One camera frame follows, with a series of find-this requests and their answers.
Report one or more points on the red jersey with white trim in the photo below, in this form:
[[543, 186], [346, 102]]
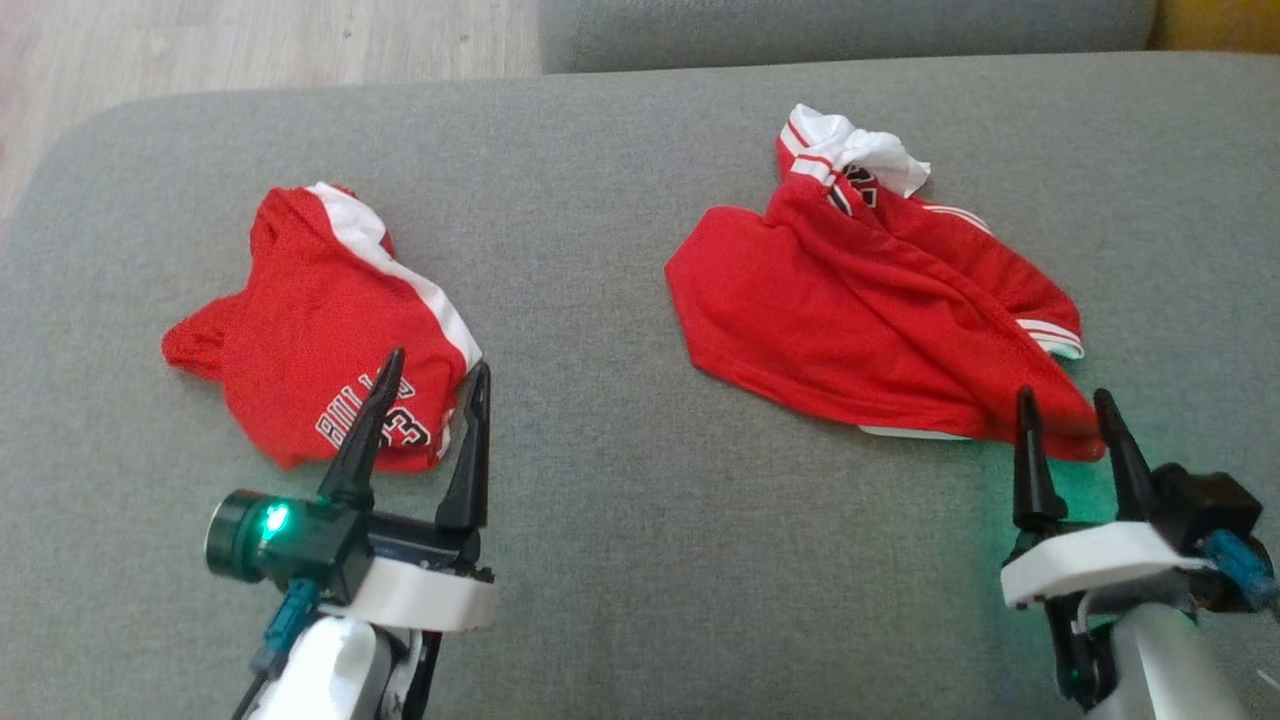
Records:
[[850, 320]]

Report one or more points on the yellow object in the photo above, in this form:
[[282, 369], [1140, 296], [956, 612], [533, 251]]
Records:
[[1220, 22]]

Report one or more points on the grey sofa seat cushion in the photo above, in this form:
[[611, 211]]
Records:
[[620, 560]]

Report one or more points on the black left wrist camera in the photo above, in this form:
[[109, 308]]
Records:
[[300, 545]]

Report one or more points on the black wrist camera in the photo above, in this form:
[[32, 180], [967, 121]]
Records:
[[1205, 505], [300, 545]]

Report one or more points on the grey sofa back cushion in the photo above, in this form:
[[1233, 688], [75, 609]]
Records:
[[800, 30]]

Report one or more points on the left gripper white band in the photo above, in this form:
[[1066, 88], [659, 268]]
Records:
[[420, 595]]

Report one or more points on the red Bulls 23 shorts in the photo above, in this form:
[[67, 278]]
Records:
[[310, 340]]

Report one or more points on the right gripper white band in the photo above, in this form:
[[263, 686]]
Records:
[[1090, 560]]

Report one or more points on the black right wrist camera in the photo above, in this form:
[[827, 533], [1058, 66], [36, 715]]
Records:
[[1205, 505]]

